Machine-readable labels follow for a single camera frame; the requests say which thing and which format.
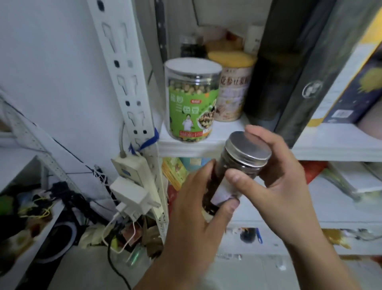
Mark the person's left hand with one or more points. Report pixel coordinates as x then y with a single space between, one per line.
188 239

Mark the person's right hand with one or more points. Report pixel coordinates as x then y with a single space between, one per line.
286 191

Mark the dark glass jar silver lid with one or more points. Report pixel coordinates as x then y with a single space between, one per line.
192 48
242 152

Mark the beige canister orange lid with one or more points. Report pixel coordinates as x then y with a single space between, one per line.
236 83

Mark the clear green label nut jar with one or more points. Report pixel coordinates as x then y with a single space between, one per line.
191 101

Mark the white metal shelving unit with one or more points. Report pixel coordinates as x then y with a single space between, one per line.
122 66

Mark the white flat box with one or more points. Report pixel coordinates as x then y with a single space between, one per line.
355 178

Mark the dark blue moon box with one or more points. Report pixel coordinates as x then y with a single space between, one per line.
358 89

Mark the tall black and yellow box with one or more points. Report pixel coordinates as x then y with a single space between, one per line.
298 66

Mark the red pouch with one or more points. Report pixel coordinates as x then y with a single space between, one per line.
313 170

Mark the green snack packet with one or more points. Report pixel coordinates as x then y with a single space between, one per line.
174 172

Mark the white power adapter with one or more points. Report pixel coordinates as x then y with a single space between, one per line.
128 197

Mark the white power strip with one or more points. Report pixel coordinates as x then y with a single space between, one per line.
137 170

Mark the blue tape strip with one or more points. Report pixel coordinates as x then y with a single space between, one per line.
146 142

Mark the pink cylinder canister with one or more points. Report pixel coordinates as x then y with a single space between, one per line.
373 122

